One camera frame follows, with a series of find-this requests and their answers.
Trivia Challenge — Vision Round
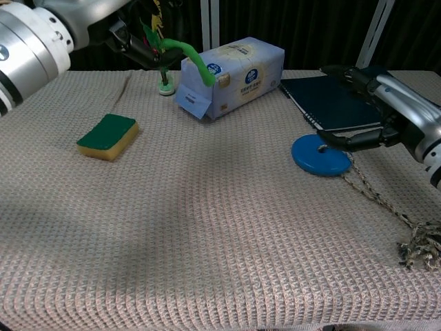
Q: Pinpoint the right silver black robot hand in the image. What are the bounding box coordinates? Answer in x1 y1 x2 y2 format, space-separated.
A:
316 64 441 160

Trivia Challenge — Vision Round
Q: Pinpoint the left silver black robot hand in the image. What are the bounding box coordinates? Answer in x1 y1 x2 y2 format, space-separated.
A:
43 0 183 70

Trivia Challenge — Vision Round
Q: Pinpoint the green bendy strip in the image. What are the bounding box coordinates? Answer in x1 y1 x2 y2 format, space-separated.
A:
161 38 217 86

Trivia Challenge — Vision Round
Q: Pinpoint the dark blue spiral notebook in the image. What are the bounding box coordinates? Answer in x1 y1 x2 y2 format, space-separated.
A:
278 70 384 134

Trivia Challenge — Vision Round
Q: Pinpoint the colourful feather shuttlecock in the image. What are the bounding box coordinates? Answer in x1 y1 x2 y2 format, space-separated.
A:
139 0 176 97

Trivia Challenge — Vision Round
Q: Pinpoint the blue plastic disc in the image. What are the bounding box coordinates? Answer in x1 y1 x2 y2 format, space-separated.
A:
291 134 353 178

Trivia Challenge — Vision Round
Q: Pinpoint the green yellow sponge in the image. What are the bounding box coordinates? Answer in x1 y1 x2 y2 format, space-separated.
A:
76 113 140 162

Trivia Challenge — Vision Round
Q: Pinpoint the black curtain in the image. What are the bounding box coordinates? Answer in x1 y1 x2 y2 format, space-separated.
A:
61 0 441 75

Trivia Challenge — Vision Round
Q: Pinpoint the blue tissue pack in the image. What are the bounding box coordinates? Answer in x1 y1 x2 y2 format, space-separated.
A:
175 37 286 121

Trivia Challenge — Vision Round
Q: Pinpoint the beige woven tablecloth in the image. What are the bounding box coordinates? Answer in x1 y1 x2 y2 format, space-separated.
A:
0 68 441 331

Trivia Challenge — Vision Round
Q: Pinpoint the white metal frame post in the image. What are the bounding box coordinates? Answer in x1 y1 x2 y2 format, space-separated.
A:
353 0 396 70
200 0 221 52

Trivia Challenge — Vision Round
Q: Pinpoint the braided beige rope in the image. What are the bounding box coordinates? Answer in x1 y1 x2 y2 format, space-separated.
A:
317 144 441 272

